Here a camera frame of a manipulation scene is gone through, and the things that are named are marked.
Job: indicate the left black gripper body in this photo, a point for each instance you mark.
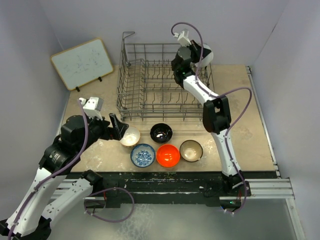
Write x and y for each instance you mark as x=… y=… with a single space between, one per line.
x=98 y=129

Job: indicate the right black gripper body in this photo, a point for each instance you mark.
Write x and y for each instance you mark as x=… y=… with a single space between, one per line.
x=195 y=55

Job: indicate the white ceramic bowl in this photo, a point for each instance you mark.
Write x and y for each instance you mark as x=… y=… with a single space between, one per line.
x=208 y=56

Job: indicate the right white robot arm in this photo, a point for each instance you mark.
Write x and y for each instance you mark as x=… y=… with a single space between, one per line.
x=216 y=117

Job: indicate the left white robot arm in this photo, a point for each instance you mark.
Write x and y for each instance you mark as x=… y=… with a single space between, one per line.
x=35 y=216

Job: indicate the beige white bowl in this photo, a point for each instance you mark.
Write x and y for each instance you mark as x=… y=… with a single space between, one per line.
x=131 y=137

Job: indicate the blue white patterned bowl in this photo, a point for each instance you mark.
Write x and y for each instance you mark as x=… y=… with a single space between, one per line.
x=143 y=155

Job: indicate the black glossy bowl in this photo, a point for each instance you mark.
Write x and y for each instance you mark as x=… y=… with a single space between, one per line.
x=161 y=133

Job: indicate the orange bowl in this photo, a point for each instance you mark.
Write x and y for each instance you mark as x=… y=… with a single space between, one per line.
x=168 y=155

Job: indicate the brown rimmed cream bowl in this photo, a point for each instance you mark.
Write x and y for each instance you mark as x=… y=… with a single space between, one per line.
x=191 y=151

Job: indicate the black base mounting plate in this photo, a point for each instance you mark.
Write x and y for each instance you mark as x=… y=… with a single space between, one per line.
x=169 y=187

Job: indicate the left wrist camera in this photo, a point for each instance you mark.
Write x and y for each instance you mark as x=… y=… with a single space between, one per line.
x=92 y=107

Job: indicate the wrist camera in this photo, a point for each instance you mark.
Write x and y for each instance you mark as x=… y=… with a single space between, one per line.
x=183 y=37
x=92 y=107

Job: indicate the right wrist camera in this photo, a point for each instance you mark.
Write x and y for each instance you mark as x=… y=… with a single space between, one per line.
x=183 y=37

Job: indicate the grey wire dish rack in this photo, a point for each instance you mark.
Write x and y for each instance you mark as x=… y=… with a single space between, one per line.
x=146 y=87

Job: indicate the small whiteboard with wood frame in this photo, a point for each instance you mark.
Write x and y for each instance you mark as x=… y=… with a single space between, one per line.
x=82 y=64

